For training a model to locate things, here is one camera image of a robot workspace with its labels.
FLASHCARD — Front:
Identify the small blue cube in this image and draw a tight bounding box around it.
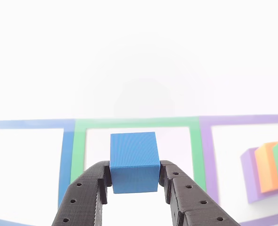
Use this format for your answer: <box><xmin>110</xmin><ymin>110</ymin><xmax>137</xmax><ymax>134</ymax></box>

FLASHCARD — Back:
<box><xmin>110</xmin><ymin>131</ymin><xmax>160</xmax><ymax>194</ymax></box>

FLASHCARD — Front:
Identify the blue tape square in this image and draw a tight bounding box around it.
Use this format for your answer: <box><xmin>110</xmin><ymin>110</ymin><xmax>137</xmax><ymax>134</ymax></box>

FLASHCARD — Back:
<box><xmin>0</xmin><ymin>119</ymin><xmax>76</xmax><ymax>226</ymax></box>

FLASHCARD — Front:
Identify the green tape square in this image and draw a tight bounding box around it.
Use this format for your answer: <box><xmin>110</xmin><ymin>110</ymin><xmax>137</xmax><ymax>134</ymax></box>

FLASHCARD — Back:
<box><xmin>69</xmin><ymin>117</ymin><xmax>207</xmax><ymax>193</ymax></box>

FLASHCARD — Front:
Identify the purple tape square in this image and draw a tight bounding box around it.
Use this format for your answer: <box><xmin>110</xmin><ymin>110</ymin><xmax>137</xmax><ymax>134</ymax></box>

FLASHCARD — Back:
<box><xmin>199</xmin><ymin>114</ymin><xmax>278</xmax><ymax>226</ymax></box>

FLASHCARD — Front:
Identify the purple block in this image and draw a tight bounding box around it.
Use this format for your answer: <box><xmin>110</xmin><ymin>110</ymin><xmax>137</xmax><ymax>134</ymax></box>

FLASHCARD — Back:
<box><xmin>240</xmin><ymin>147</ymin><xmax>278</xmax><ymax>204</ymax></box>

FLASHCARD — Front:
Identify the orange block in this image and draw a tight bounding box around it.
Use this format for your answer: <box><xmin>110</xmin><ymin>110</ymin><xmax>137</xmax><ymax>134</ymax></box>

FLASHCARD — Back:
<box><xmin>254</xmin><ymin>141</ymin><xmax>278</xmax><ymax>194</ymax></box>

